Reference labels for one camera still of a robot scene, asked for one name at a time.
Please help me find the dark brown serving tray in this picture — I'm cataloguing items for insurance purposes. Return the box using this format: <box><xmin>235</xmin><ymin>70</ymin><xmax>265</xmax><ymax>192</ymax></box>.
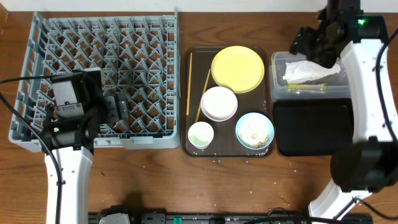
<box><xmin>180</xmin><ymin>47</ymin><xmax>275</xmax><ymax>157</ymax></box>

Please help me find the light blue bowl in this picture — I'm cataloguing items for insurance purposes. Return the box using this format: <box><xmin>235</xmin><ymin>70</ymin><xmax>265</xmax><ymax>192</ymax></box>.
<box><xmin>235</xmin><ymin>113</ymin><xmax>275</xmax><ymax>150</ymax></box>

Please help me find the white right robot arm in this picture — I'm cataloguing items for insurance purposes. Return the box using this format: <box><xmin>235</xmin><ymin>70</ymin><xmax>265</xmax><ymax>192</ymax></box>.
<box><xmin>289</xmin><ymin>0</ymin><xmax>397</xmax><ymax>223</ymax></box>

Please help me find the white cup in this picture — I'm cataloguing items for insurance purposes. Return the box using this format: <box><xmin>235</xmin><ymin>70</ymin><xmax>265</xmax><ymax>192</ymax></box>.
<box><xmin>187</xmin><ymin>121</ymin><xmax>215</xmax><ymax>149</ymax></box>

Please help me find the pink bowl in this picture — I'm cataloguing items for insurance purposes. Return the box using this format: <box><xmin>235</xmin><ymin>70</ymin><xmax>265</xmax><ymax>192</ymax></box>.
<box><xmin>200</xmin><ymin>86</ymin><xmax>238</xmax><ymax>122</ymax></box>

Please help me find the right wooden chopstick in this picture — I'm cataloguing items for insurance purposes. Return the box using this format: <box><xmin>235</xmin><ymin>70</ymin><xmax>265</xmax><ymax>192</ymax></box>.
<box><xmin>194</xmin><ymin>68</ymin><xmax>212</xmax><ymax>123</ymax></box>

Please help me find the grey plastic dish rack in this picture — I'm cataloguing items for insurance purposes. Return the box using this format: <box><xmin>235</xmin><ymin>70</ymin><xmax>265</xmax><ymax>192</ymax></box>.
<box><xmin>9</xmin><ymin>13</ymin><xmax>180</xmax><ymax>152</ymax></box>

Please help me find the black waste tray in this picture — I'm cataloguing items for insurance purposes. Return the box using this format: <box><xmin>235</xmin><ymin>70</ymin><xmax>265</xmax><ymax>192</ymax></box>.
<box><xmin>272</xmin><ymin>98</ymin><xmax>353</xmax><ymax>157</ymax></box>

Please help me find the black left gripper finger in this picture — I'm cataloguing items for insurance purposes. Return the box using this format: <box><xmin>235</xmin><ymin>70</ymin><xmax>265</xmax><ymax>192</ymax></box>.
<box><xmin>116</xmin><ymin>92</ymin><xmax>129</xmax><ymax>119</ymax></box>
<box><xmin>104</xmin><ymin>96</ymin><xmax>118</xmax><ymax>123</ymax></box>

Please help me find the yellow plate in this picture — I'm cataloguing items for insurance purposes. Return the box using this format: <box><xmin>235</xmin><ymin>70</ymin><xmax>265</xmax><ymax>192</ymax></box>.
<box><xmin>211</xmin><ymin>45</ymin><xmax>265</xmax><ymax>93</ymax></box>

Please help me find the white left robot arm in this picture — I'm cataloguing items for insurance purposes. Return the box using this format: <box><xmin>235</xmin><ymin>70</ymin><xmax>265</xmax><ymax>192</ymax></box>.
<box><xmin>40</xmin><ymin>67</ymin><xmax>129</xmax><ymax>223</ymax></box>

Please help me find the green yellow snack wrapper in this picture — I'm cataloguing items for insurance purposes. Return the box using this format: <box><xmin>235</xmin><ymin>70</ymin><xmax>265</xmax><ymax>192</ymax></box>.
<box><xmin>287</xmin><ymin>83</ymin><xmax>327</xmax><ymax>94</ymax></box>

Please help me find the rice food scraps pile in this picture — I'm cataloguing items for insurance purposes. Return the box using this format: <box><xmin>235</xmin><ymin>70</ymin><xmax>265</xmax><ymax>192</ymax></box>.
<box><xmin>238</xmin><ymin>118</ymin><xmax>269</xmax><ymax>149</ymax></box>

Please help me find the white napkin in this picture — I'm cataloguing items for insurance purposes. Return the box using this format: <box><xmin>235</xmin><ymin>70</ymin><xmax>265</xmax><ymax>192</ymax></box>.
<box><xmin>282</xmin><ymin>60</ymin><xmax>341</xmax><ymax>84</ymax></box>

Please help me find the clear plastic waste bin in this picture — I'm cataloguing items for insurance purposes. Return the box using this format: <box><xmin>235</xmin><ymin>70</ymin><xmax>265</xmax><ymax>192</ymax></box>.
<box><xmin>269</xmin><ymin>52</ymin><xmax>350</xmax><ymax>101</ymax></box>

